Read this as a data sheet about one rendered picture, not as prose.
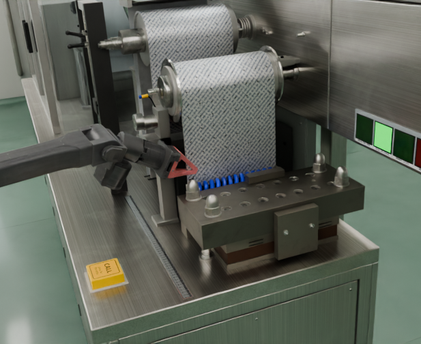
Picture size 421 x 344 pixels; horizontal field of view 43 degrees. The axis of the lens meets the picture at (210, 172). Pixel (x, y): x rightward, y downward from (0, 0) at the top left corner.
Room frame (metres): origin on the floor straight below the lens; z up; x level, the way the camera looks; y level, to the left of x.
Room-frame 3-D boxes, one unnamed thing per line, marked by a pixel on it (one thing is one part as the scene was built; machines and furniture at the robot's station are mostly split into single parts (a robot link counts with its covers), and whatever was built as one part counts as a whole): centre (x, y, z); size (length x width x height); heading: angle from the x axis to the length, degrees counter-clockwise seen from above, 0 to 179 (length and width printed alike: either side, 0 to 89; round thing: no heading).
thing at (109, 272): (0.98, 0.24, 0.91); 0.07 x 0.07 x 0.02; 20
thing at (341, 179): (1.11, -0.30, 1.05); 0.04 x 0.04 x 0.04
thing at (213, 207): (1.00, 0.00, 1.05); 0.04 x 0.04 x 0.04
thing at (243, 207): (1.10, -0.14, 1.00); 0.40 x 0.16 x 0.06; 110
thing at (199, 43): (1.38, 0.01, 1.16); 0.39 x 0.23 x 0.51; 20
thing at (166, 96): (1.21, 0.09, 1.25); 0.07 x 0.02 x 0.07; 20
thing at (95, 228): (2.11, 0.36, 0.88); 2.52 x 0.66 x 0.04; 20
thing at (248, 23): (1.55, -0.11, 1.33); 0.07 x 0.07 x 0.07; 20
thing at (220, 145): (1.20, -0.06, 1.10); 0.23 x 0.01 x 0.18; 110
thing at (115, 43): (1.42, 0.24, 1.33); 0.06 x 0.03 x 0.03; 110
